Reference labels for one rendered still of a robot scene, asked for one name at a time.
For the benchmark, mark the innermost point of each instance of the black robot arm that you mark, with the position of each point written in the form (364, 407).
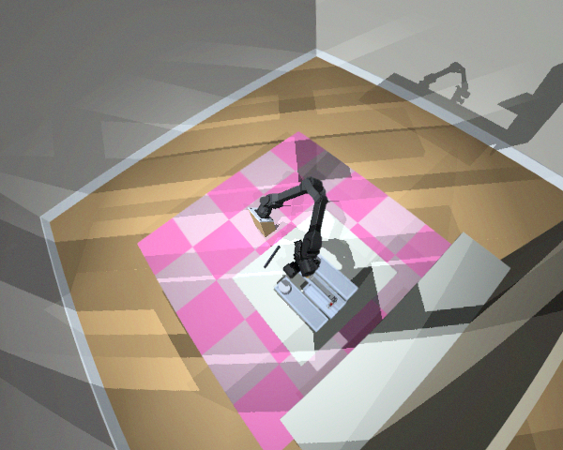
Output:
(312, 241)

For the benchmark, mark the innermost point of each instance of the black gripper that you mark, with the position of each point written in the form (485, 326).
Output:
(291, 269)

